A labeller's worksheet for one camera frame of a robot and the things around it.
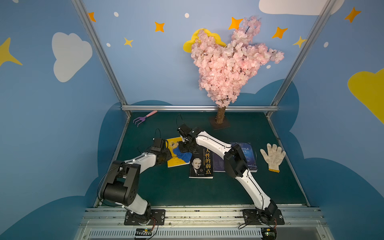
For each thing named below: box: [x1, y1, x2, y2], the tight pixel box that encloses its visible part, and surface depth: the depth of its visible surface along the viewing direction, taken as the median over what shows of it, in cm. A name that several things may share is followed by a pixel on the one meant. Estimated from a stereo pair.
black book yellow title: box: [188, 146, 214, 179], surface depth 92 cm
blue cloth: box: [172, 146, 193, 163], surface depth 94 cm
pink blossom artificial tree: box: [191, 16, 284, 130], surface depth 74 cm
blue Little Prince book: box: [229, 142, 258, 173], surface depth 97 cm
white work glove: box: [259, 143, 286, 173], surface depth 100 cm
